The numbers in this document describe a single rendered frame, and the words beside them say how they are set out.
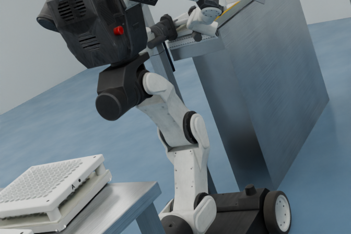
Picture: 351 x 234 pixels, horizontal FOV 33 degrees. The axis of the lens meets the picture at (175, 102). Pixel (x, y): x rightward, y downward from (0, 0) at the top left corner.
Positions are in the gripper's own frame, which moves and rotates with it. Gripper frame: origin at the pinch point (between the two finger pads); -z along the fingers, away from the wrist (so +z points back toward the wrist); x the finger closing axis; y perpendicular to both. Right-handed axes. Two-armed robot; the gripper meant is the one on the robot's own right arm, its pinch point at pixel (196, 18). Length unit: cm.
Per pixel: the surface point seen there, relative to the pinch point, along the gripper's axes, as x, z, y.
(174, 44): 9.2, -7.7, -13.0
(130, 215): 15, 149, -37
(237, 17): 8.7, -16.7, 20.2
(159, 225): 24, 141, -33
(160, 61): 13.7, -4.6, -22.2
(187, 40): 8.7, -4.0, -6.9
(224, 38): 13.3, 0.4, 9.5
